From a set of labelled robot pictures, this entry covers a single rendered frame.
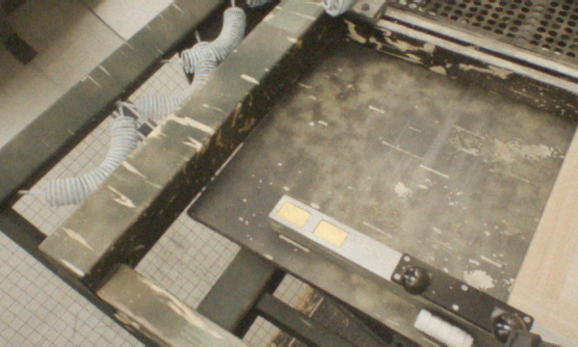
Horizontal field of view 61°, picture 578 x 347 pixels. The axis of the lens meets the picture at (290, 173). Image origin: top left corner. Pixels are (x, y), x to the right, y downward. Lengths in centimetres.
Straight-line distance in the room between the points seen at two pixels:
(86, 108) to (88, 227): 57
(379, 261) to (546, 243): 27
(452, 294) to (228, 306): 35
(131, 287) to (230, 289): 16
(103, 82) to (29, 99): 420
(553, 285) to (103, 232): 69
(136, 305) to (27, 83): 491
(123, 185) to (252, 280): 26
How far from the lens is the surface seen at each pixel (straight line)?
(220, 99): 92
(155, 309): 78
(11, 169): 129
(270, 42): 102
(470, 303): 78
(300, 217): 82
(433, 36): 110
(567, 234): 91
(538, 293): 85
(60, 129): 132
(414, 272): 66
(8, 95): 560
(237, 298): 85
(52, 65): 565
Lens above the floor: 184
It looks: 9 degrees down
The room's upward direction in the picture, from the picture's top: 48 degrees counter-clockwise
